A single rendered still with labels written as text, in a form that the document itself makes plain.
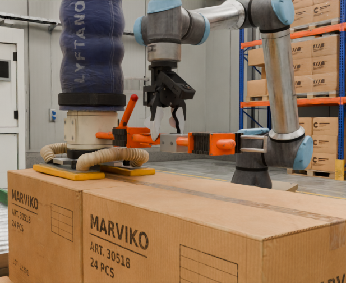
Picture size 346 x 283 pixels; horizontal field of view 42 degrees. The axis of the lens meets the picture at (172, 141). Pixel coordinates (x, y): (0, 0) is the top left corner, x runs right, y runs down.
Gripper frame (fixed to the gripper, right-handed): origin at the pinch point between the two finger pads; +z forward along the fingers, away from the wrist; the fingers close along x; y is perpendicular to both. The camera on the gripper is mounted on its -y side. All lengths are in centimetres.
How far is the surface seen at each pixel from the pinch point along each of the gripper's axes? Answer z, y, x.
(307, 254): 18, -51, 9
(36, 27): -228, 969, -316
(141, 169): 11.3, 25.8, -8.0
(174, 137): -0.4, -7.0, 3.4
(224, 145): 1.1, -23.3, 1.7
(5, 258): 49, 81, 20
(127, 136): -0.1, 13.1, 4.8
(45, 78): -109, 969, -337
